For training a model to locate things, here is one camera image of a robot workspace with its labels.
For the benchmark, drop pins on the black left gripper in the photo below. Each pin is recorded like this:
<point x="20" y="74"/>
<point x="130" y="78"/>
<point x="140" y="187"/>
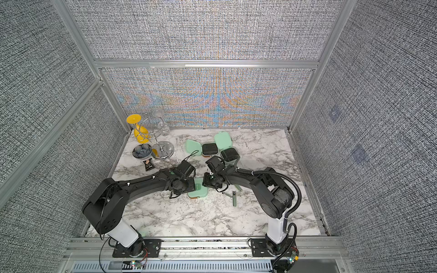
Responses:
<point x="192" y="187"/>

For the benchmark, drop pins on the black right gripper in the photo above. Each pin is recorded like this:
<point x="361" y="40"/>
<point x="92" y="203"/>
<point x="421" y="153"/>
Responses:
<point x="205" y="182"/>

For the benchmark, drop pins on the green nail kit case front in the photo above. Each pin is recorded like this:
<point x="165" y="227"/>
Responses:
<point x="200" y="190"/>

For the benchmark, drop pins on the green nail kit case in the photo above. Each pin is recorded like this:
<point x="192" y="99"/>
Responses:
<point x="225" y="147"/>
<point x="201" y="149"/>
<point x="200" y="190"/>

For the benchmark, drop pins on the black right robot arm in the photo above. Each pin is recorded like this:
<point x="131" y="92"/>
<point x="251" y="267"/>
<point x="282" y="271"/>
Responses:
<point x="277" y="194"/>

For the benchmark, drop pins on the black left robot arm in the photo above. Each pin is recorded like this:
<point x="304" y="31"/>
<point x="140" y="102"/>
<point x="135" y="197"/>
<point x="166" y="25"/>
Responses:
<point x="105" y="207"/>

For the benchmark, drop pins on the large clipper lower table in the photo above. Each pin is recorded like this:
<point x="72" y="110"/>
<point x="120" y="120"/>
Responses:
<point x="234" y="198"/>

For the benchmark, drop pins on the black snack packet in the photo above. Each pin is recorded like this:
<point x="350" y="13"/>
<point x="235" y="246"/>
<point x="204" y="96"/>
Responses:
<point x="148" y="165"/>

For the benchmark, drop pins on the black white patterned bowl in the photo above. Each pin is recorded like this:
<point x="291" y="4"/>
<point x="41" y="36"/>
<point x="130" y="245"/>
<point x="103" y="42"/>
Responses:
<point x="142" y="151"/>

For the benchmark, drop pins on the clear glass cup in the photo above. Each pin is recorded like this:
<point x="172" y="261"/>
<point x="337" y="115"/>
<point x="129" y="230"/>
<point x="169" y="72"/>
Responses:
<point x="162" y="126"/>

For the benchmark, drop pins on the chrome cup holder stand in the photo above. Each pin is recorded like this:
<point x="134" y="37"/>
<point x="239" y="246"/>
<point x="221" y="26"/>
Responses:
<point x="161" y="149"/>

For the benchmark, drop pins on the yellow plastic cup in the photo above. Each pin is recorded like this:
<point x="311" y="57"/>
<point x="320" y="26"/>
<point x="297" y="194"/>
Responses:
<point x="141" y="134"/>

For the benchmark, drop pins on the yellow cup on stand top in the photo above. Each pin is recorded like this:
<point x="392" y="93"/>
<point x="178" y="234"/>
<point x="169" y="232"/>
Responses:
<point x="133" y="119"/>

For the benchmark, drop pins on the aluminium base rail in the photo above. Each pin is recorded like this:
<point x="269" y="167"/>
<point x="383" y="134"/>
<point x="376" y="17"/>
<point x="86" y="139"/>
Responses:
<point x="314" y="254"/>

